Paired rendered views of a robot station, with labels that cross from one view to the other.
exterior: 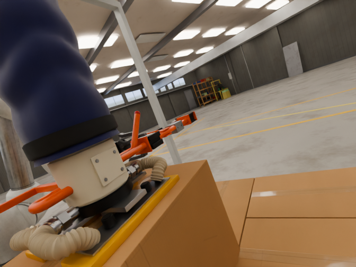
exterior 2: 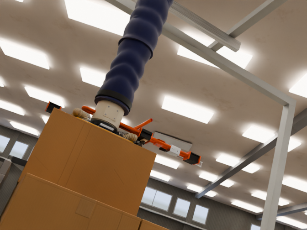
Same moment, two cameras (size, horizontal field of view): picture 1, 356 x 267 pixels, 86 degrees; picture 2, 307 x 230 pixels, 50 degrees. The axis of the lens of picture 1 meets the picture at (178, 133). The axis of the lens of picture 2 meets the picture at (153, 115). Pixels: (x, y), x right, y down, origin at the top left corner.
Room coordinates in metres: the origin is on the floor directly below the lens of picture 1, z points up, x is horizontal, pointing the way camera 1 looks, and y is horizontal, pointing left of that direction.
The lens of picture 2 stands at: (-0.72, -1.14, 0.43)
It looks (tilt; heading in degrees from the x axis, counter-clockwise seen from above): 23 degrees up; 41
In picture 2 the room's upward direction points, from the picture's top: 20 degrees clockwise
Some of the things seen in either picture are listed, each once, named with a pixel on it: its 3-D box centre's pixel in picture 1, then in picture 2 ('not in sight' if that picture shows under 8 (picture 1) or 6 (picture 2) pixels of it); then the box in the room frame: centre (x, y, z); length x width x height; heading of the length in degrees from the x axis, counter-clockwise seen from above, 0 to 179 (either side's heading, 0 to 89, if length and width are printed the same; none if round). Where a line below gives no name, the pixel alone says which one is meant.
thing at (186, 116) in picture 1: (187, 118); (192, 158); (1.02, -0.07, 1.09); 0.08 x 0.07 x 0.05; 147
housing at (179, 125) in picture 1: (174, 127); (173, 150); (0.91, 0.01, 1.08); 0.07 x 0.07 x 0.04; 57
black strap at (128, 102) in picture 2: (74, 136); (113, 102); (0.52, 0.26, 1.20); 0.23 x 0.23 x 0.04
